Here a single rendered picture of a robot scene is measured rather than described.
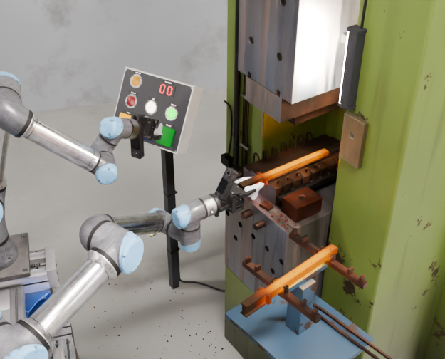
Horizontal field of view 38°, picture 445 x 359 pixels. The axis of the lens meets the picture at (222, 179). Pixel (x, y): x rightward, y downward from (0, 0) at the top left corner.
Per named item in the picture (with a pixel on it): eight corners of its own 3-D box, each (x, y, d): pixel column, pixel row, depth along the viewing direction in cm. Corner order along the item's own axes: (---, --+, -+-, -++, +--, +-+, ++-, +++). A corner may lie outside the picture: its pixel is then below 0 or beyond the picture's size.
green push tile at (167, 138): (170, 147, 257) (175, 129, 256) (155, 143, 260) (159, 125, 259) (172, 147, 259) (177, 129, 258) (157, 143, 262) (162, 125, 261)
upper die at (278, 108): (280, 123, 216) (281, 98, 211) (245, 100, 230) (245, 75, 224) (369, 90, 236) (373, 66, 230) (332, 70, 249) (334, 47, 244)
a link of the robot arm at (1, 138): (-34, 223, 225) (-16, 84, 198) (-31, 198, 236) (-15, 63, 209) (3, 226, 229) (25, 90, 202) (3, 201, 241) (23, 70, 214)
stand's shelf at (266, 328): (310, 393, 195) (311, 389, 194) (224, 317, 220) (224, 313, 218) (373, 342, 211) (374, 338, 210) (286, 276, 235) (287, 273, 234)
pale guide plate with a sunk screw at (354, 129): (357, 169, 210) (364, 124, 200) (338, 156, 216) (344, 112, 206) (362, 167, 211) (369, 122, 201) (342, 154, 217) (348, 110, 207)
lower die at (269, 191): (274, 206, 237) (275, 187, 232) (243, 179, 251) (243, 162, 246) (357, 169, 257) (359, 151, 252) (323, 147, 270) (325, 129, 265)
